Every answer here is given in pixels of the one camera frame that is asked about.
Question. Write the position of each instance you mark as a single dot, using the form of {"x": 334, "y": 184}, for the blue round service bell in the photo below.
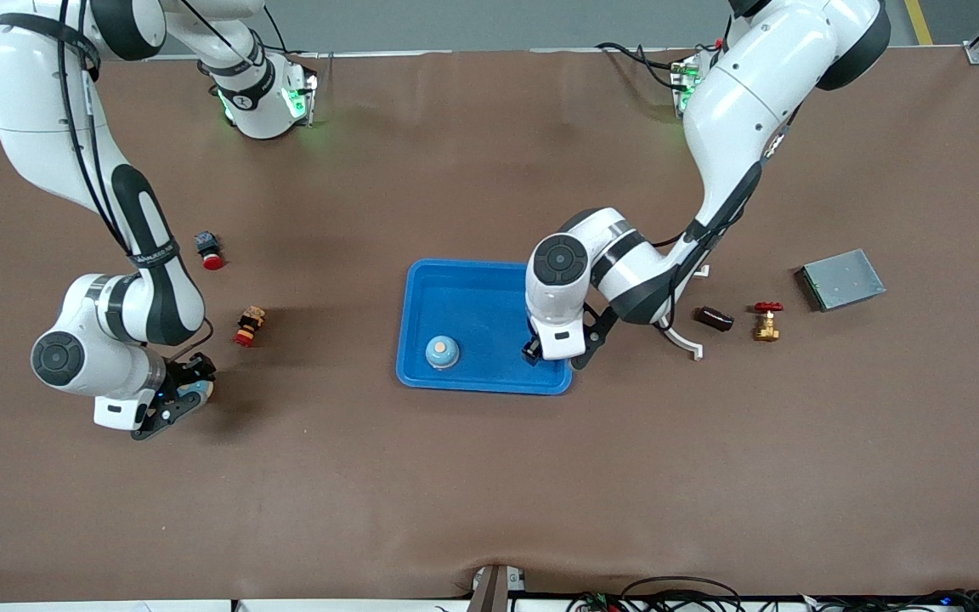
{"x": 442, "y": 352}
{"x": 202, "y": 393}

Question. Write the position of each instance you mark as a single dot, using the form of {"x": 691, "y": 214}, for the white curved pipe clamp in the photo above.
{"x": 687, "y": 344}

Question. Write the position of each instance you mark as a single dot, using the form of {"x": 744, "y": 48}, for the grey metal bracket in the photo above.
{"x": 494, "y": 591}

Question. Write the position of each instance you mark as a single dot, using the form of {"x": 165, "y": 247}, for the red push button yellow body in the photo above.
{"x": 249, "y": 326}

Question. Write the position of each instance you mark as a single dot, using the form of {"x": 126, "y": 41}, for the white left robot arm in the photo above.
{"x": 744, "y": 102}

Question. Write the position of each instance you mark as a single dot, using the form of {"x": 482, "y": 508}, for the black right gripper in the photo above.
{"x": 189, "y": 371}

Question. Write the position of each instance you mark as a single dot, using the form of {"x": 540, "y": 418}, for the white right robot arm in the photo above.
{"x": 31, "y": 93}

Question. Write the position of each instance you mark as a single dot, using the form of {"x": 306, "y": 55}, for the blue plastic tray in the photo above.
{"x": 464, "y": 297}

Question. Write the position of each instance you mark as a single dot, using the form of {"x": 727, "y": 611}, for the plain dark brown capacitor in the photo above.
{"x": 714, "y": 319}

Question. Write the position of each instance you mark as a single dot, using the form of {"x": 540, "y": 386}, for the red push button black body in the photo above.
{"x": 212, "y": 261}

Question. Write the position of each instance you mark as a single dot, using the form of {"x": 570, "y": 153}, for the grey metal box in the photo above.
{"x": 846, "y": 279}

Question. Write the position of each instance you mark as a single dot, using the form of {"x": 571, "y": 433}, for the brown table cover sheet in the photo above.
{"x": 489, "y": 476}

